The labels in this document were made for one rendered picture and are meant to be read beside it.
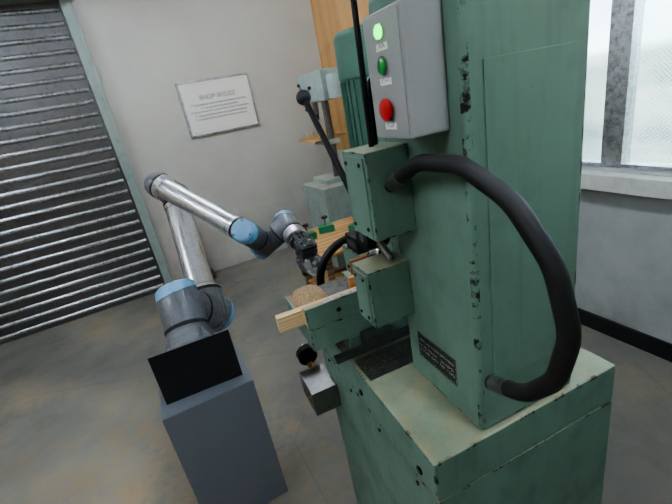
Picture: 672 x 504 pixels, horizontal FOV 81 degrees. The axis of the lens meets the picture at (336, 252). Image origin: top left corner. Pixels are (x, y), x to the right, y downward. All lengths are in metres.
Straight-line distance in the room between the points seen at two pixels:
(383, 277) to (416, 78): 0.36
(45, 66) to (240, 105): 1.44
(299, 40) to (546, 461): 3.84
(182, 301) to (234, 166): 2.56
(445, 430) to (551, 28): 0.65
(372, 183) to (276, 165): 3.41
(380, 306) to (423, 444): 0.25
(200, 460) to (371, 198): 1.18
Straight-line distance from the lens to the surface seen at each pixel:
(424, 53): 0.55
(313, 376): 1.26
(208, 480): 1.65
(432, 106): 0.56
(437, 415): 0.83
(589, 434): 1.05
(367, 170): 0.64
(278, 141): 4.03
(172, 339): 1.47
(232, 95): 3.92
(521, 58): 0.61
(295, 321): 0.95
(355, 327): 0.98
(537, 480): 1.00
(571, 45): 0.68
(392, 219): 0.67
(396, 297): 0.78
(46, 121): 3.81
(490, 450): 0.83
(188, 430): 1.49
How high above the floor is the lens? 1.39
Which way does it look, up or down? 21 degrees down
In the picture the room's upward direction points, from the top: 11 degrees counter-clockwise
